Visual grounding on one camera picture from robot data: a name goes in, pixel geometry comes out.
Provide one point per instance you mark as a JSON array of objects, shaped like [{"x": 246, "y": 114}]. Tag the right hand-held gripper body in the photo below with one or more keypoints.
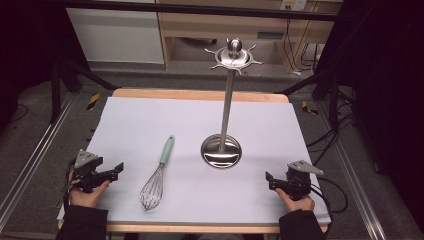
[{"x": 297, "y": 185}]

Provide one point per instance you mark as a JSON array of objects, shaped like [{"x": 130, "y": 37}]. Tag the yellow black striped tape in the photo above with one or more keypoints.
[
  {"x": 93, "y": 101},
  {"x": 309, "y": 108}
]

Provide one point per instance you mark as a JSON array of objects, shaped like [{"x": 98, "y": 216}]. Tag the metal floor rail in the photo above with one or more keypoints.
[
  {"x": 353, "y": 186},
  {"x": 36, "y": 151}
]

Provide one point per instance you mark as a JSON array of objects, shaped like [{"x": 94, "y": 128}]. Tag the white power strip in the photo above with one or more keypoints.
[{"x": 294, "y": 4}]

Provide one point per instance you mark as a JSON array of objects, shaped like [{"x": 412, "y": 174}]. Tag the steel utensil stand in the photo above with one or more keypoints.
[{"x": 222, "y": 153}]

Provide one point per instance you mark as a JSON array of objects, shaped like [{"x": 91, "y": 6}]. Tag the black curtain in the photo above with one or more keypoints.
[
  {"x": 26, "y": 43},
  {"x": 386, "y": 83}
]

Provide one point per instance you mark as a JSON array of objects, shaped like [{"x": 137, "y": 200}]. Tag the person's left hand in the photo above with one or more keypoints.
[{"x": 84, "y": 198}]

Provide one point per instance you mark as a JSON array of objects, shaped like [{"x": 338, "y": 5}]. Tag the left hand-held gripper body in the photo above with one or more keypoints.
[{"x": 86, "y": 173}]

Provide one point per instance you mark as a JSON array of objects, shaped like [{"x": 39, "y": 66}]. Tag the white cabinet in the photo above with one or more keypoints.
[{"x": 116, "y": 36}]

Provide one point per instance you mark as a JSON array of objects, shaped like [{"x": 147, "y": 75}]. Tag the wooden desk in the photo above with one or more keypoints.
[{"x": 213, "y": 25}]

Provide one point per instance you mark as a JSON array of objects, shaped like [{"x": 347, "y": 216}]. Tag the person's right hand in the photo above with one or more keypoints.
[{"x": 300, "y": 204}]

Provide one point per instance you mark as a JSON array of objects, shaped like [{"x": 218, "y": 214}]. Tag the white table mat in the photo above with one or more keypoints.
[{"x": 200, "y": 196}]

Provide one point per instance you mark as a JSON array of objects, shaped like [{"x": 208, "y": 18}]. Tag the black metal stand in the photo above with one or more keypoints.
[
  {"x": 56, "y": 90},
  {"x": 333, "y": 93}
]

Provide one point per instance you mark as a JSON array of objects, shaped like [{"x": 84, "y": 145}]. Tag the black frame crossbar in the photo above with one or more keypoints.
[{"x": 200, "y": 9}]

